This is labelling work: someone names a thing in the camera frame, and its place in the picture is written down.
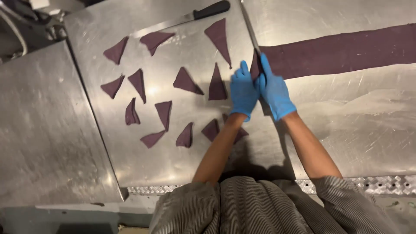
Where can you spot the large steel baking tray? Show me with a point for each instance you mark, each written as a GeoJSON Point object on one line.
{"type": "Point", "coordinates": [162, 156]}

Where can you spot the long purple dough strip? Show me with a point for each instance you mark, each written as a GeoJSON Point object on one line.
{"type": "Point", "coordinates": [338, 52]}

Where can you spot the purple dough wedge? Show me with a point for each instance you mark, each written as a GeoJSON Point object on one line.
{"type": "Point", "coordinates": [255, 66]}

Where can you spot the grey striped work shirt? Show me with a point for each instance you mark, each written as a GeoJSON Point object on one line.
{"type": "Point", "coordinates": [260, 208]}

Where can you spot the group of purple dough triangles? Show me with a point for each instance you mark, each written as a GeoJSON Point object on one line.
{"type": "Point", "coordinates": [185, 82]}

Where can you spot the person's right fingers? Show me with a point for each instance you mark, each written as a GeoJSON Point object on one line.
{"type": "Point", "coordinates": [266, 66]}

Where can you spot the person's right hand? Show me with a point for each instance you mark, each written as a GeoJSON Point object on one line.
{"type": "Point", "coordinates": [276, 94]}

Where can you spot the person's left fingers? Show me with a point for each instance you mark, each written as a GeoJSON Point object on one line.
{"type": "Point", "coordinates": [243, 73]}

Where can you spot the person's left hand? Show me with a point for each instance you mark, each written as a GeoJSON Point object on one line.
{"type": "Point", "coordinates": [243, 94]}

